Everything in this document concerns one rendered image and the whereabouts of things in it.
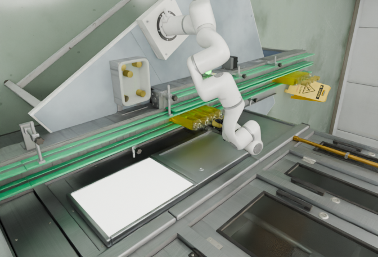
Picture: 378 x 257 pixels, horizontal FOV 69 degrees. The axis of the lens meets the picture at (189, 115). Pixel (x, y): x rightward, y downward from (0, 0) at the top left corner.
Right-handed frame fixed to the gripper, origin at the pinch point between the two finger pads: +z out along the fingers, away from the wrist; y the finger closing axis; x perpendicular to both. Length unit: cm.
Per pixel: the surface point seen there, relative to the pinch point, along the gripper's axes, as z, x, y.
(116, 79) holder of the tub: 28, 42, 24
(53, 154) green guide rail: 6, 77, 4
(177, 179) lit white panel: -14.0, 32.1, -12.9
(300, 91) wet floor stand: 171, -282, -81
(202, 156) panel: -2.3, 11.6, -13.7
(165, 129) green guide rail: 18.3, 22.4, -4.1
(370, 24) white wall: 226, -544, 1
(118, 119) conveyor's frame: 22, 45, 6
